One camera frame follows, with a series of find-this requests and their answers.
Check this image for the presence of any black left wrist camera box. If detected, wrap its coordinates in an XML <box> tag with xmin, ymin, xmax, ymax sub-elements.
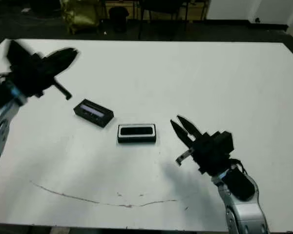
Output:
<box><xmin>5</xmin><ymin>39</ymin><xmax>34</xmax><ymax>68</ymax></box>

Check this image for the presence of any black office chair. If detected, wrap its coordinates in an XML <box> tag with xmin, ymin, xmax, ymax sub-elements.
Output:
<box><xmin>138</xmin><ymin>0</ymin><xmax>188</xmax><ymax>41</ymax></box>

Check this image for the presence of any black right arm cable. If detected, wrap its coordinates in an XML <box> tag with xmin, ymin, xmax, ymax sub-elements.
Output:
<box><xmin>230</xmin><ymin>158</ymin><xmax>247</xmax><ymax>175</ymax></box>

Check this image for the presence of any black trash bin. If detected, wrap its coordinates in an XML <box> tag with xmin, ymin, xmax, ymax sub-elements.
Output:
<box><xmin>108</xmin><ymin>6</ymin><xmax>129</xmax><ymax>34</ymax></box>

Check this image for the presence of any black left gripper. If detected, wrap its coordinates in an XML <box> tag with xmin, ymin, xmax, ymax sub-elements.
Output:
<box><xmin>7</xmin><ymin>47</ymin><xmax>81</xmax><ymax>100</ymax></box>

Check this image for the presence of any black box lid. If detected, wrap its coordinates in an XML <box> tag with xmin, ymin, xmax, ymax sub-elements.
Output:
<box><xmin>73</xmin><ymin>98</ymin><xmax>115</xmax><ymax>128</ymax></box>

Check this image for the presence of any black box base white insert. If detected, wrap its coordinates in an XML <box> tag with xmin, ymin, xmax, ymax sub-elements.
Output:
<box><xmin>117</xmin><ymin>123</ymin><xmax>158</xmax><ymax>144</ymax></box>

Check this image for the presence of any slim black camera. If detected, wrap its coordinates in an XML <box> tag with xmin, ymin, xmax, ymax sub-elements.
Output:
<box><xmin>120</xmin><ymin>126</ymin><xmax>154</xmax><ymax>136</ymax></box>

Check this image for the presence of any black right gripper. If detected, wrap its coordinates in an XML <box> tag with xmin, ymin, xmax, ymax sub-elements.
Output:
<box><xmin>170</xmin><ymin>115</ymin><xmax>235</xmax><ymax>176</ymax></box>

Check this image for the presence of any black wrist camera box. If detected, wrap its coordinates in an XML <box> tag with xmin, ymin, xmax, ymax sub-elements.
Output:
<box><xmin>5</xmin><ymin>39</ymin><xmax>34</xmax><ymax>68</ymax></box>
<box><xmin>211</xmin><ymin>131</ymin><xmax>235</xmax><ymax>158</ymax></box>

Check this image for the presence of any yellow-green plastic bag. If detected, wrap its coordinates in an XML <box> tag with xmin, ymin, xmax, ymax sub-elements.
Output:
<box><xmin>60</xmin><ymin>0</ymin><xmax>100</xmax><ymax>35</ymax></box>

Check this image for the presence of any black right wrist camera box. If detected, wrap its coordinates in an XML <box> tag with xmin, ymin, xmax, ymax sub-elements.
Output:
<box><xmin>211</xmin><ymin>131</ymin><xmax>235</xmax><ymax>158</ymax></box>

